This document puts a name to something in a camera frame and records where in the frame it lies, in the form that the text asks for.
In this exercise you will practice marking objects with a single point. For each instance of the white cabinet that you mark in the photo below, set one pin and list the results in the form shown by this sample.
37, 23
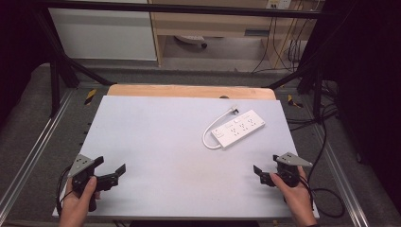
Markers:
104, 34

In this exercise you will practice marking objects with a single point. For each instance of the yellow black floor tape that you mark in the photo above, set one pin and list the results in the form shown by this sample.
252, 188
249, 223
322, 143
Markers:
293, 101
90, 96

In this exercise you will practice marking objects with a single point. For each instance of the aluminium floor rail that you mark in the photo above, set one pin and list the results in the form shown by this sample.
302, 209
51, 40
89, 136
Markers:
34, 148
342, 176

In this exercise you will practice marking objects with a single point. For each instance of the white chair base with caster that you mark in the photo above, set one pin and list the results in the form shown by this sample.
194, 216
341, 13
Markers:
191, 40

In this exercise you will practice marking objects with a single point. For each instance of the white power strip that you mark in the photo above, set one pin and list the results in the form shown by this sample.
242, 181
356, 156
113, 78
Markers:
238, 127

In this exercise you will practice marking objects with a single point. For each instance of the black metal frame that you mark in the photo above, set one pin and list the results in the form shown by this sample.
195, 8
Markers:
60, 63

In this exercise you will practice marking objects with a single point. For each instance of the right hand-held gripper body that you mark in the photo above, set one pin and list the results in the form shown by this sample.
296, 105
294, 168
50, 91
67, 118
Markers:
288, 171

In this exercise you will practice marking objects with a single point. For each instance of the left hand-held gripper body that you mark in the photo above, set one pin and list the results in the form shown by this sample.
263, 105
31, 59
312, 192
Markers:
82, 172

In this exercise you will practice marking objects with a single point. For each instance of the person's right hand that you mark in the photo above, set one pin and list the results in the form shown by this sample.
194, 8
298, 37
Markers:
294, 198

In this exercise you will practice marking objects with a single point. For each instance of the black curtain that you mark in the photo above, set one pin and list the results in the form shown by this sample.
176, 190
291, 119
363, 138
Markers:
369, 78
19, 47

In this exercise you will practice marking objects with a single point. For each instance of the person's left hand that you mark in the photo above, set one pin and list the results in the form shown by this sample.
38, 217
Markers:
77, 205

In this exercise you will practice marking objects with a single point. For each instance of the white wall socket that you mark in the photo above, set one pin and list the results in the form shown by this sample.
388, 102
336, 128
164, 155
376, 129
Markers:
279, 3

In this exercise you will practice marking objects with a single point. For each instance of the wooden table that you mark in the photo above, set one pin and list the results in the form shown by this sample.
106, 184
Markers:
189, 91

